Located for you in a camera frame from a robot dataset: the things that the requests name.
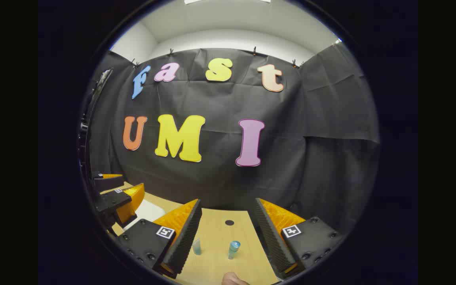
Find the white suitcase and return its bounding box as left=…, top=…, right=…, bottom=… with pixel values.
left=123, top=199, right=166, bottom=232

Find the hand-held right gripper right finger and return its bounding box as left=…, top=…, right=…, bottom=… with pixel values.
left=253, top=198, right=344, bottom=281

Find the black backdrop cloth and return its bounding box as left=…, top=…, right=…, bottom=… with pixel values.
left=87, top=42, right=380, bottom=238

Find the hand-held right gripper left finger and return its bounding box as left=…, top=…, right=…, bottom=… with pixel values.
left=116, top=199, right=203, bottom=279

